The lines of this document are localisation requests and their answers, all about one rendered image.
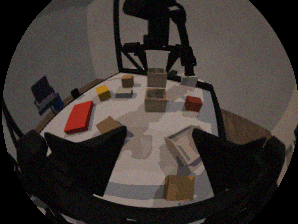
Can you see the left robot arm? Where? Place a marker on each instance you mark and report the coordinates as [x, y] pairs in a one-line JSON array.
[[149, 9]]

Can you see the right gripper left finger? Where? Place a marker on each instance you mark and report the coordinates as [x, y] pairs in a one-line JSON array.
[[94, 158]]

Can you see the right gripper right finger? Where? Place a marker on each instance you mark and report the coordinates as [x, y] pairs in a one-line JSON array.
[[222, 159]]

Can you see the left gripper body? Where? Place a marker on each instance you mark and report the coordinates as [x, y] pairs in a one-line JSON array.
[[158, 33]]

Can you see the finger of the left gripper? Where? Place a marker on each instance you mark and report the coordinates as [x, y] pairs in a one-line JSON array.
[[141, 56], [171, 60]]

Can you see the yellow rectangular block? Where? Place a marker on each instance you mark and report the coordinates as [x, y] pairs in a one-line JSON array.
[[103, 92]]

